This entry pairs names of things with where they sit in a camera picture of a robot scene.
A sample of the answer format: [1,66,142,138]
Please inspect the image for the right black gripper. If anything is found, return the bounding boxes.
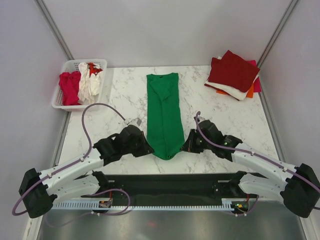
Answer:
[180,129,213,154]

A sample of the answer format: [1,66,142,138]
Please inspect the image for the green t-shirt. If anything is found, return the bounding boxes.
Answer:
[146,72,185,160]

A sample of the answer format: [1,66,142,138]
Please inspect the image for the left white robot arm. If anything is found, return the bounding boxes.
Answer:
[18,124,154,219]

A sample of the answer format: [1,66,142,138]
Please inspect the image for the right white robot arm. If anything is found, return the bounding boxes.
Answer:
[181,119,320,218]

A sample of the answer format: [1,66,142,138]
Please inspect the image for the folded white t-shirt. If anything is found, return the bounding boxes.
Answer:
[204,56,259,102]

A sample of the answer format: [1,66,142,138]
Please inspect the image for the crumpled white t-shirt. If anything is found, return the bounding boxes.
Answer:
[78,62,103,104]

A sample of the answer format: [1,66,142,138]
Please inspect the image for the folded orange t-shirt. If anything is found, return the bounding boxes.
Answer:
[216,84,254,98]

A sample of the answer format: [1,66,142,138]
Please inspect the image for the crumpled red t-shirt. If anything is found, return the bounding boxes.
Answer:
[87,62,103,76]

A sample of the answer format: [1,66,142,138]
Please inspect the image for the folded pink t-shirt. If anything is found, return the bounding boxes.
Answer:
[252,75,262,94]

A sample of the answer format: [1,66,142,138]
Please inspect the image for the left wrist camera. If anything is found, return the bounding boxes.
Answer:
[124,117,142,128]

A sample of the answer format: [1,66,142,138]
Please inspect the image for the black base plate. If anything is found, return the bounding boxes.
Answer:
[88,171,256,205]

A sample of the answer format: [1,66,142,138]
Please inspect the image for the white slotted cable duct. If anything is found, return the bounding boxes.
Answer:
[52,198,250,211]

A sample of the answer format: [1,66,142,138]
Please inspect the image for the left aluminium corner post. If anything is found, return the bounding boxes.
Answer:
[34,0,74,60]

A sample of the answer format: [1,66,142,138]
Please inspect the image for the aluminium corner post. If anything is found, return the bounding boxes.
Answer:
[257,0,300,68]
[34,0,74,60]

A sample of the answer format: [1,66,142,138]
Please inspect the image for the right aluminium corner post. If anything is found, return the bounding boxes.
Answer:
[257,0,300,68]

